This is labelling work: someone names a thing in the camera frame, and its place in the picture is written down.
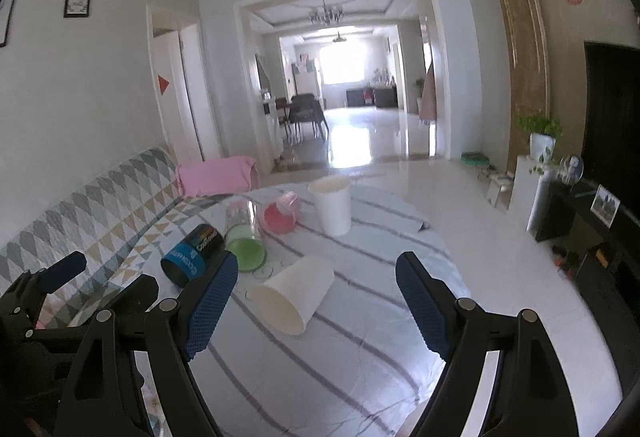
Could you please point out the pink pillow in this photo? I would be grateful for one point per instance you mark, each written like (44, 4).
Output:
(217, 176)

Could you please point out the black framed wall picture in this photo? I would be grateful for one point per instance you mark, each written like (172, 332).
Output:
(77, 1)

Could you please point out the white plant stand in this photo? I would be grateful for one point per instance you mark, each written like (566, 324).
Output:
(537, 199)

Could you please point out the hanging ceiling lamp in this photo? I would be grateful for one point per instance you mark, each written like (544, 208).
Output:
(339, 38)

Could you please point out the black television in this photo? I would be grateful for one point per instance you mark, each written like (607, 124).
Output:
(614, 117)

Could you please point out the clear green cup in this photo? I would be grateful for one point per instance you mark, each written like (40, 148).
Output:
(243, 242)

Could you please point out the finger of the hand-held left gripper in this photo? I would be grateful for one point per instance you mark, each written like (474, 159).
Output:
(142, 294)
(60, 270)

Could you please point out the white door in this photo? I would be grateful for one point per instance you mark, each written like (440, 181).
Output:
(172, 102)

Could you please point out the dark dining table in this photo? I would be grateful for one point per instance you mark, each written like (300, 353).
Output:
(306, 111)

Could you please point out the white paper cup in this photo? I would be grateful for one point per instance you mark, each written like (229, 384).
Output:
(292, 294)
(331, 209)

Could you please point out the green potted plant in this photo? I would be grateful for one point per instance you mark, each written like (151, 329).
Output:
(541, 129)

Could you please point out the large framed wall picture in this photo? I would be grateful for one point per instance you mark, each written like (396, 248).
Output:
(9, 14)

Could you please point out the green floor box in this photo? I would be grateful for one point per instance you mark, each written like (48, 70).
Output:
(474, 159)

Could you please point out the triangle patterned sofa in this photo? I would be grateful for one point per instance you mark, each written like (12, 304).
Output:
(85, 222)

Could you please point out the small white stool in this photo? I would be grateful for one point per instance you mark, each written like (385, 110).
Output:
(498, 184)

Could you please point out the dark low cabinet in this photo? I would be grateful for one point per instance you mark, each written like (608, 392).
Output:
(371, 96)

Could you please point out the pink plastic cup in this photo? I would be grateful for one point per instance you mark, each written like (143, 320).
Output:
(280, 216)

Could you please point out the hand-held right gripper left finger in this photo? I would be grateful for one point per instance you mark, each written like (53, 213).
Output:
(210, 307)

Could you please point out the dark chandelier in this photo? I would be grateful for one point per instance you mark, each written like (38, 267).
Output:
(325, 13)

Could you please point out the red diamond door sticker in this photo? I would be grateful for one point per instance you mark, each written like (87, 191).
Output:
(163, 83)

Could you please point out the black and blue cup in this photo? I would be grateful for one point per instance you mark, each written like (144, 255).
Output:
(191, 254)

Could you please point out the striped white table cloth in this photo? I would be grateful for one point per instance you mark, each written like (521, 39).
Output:
(350, 347)

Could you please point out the black television cabinet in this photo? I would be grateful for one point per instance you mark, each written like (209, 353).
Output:
(587, 237)

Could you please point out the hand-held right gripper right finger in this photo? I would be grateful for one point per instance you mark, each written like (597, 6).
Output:
(422, 307)

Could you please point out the small photo frame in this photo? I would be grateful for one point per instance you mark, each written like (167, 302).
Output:
(605, 206)

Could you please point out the white refrigerator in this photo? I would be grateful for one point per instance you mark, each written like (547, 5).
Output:
(306, 78)

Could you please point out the glass globe ornament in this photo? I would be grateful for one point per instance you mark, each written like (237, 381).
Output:
(571, 168)

